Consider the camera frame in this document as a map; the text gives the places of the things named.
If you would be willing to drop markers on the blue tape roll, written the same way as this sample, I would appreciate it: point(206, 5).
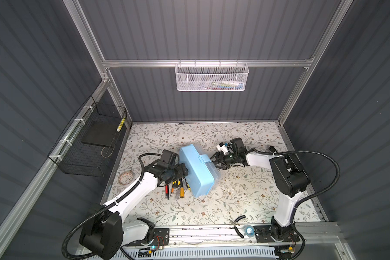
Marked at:
point(249, 231)

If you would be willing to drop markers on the yellow black screwdriver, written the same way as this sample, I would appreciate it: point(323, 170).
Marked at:
point(187, 184)

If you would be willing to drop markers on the white perforated vent strip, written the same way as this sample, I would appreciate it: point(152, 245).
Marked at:
point(196, 253)

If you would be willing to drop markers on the yellow marker in basket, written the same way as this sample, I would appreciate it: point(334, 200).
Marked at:
point(121, 124)

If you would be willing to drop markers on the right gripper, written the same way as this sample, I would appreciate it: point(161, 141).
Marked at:
point(218, 155)

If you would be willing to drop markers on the red handled hex key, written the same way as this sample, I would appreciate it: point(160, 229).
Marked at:
point(167, 192)

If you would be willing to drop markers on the orange handled screwdriver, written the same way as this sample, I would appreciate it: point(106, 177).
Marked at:
point(181, 192)

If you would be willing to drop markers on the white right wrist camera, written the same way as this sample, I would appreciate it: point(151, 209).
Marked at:
point(222, 147)

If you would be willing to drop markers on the white wire mesh basket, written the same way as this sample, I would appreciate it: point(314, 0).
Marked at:
point(189, 76)

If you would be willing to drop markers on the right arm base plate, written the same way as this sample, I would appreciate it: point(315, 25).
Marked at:
point(275, 233)

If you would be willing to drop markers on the black wire basket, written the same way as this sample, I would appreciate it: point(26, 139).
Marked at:
point(71, 156)

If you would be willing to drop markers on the light blue plastic toolbox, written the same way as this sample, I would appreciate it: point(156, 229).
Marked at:
point(203, 176)

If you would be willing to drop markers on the markers in white basket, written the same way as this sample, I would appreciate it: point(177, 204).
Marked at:
point(224, 85)

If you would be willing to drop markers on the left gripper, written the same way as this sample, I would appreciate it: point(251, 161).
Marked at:
point(182, 171)

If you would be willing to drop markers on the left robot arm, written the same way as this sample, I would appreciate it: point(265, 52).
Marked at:
point(105, 231)

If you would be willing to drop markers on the black foam pad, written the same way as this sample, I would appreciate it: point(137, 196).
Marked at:
point(102, 134)

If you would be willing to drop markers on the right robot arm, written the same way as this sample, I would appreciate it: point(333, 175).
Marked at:
point(289, 176)

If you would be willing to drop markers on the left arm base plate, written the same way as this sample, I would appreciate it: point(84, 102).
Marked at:
point(160, 237)

